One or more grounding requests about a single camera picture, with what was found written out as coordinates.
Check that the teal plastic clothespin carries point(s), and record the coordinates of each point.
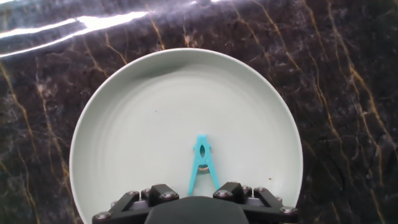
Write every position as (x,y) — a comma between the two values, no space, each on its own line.
(202,160)

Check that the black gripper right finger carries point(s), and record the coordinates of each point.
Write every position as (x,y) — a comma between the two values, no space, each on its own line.
(233,191)

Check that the black marble pattern mat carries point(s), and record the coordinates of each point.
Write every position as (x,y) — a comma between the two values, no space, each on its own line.
(342,93)

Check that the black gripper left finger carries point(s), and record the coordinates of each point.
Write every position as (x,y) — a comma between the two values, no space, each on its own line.
(158,193)

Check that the pale green round plate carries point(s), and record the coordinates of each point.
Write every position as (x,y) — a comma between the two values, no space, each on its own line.
(149,124)

